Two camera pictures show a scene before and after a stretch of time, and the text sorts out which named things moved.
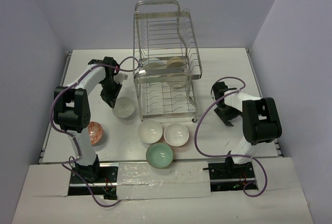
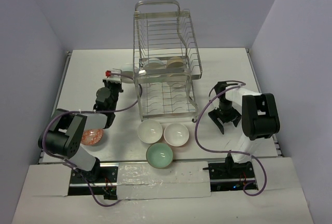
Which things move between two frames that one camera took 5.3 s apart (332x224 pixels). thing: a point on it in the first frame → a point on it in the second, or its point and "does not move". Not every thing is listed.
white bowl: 124,107 → 127,70
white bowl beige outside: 175,63 does not move
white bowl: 154,64 does not move
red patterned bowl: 96,131 does not move
